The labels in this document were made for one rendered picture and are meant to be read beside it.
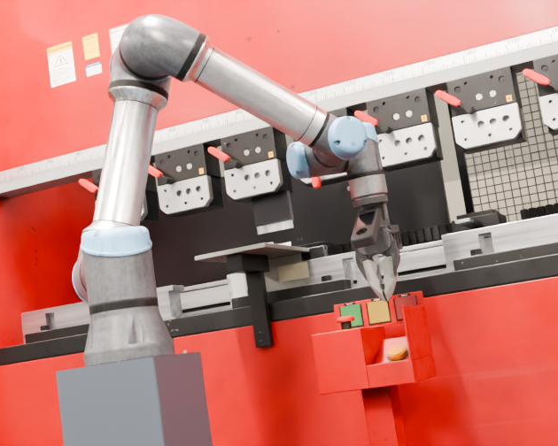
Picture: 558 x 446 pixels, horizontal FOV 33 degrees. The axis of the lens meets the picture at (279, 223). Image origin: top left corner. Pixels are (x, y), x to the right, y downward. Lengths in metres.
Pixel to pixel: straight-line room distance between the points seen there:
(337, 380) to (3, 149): 1.35
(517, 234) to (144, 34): 0.96
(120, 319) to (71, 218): 1.59
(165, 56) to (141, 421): 0.64
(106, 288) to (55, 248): 1.47
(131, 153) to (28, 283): 1.19
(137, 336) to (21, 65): 1.43
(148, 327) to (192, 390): 0.14
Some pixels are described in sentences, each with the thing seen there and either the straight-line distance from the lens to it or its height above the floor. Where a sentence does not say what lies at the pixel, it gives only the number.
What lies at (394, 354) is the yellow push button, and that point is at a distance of 1.93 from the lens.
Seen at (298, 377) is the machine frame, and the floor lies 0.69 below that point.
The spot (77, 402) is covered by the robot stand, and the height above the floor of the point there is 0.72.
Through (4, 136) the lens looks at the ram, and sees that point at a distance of 2.84.
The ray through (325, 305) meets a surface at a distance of 2.18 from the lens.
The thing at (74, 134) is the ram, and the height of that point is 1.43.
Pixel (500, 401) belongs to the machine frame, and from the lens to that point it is 2.08.
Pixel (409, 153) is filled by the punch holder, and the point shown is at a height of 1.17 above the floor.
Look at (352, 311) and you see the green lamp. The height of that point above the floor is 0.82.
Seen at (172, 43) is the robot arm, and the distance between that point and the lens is 1.71.
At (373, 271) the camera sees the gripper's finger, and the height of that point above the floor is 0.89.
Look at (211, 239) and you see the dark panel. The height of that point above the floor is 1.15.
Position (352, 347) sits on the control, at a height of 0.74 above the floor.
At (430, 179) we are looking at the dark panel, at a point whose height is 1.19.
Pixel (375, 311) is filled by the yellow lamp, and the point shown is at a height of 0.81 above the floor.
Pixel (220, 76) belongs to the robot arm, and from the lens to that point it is 1.72.
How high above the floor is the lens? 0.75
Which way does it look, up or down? 8 degrees up
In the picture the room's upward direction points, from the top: 8 degrees counter-clockwise
